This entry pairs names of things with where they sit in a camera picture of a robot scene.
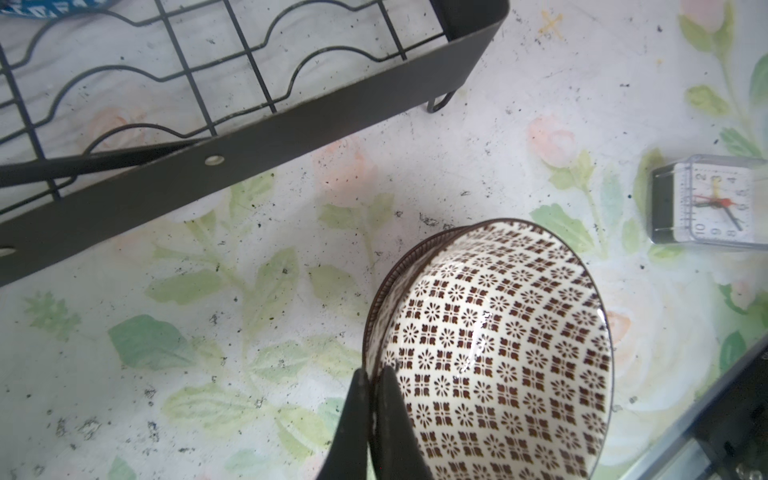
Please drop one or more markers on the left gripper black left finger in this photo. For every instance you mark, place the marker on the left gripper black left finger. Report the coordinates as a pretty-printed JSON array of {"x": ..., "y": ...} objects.
[{"x": 347, "y": 457}]

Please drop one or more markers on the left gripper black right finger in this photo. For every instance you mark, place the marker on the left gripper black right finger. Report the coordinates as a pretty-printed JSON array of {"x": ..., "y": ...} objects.
[{"x": 396, "y": 455}]

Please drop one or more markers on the brown dotted pattern bowl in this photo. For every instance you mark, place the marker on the brown dotted pattern bowl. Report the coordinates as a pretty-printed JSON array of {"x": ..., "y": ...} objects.
[{"x": 502, "y": 352}]

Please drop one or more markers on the blue triangle pattern bowl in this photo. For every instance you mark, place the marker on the blue triangle pattern bowl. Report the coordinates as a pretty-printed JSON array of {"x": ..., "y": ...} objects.
[{"x": 50, "y": 9}]

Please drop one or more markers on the aluminium front rail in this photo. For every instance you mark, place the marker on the aluminium front rail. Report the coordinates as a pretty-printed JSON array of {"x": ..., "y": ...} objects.
[{"x": 723, "y": 435}]

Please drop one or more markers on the black wire dish rack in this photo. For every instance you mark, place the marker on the black wire dish rack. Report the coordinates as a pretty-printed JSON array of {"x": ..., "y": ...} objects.
[{"x": 98, "y": 196}]

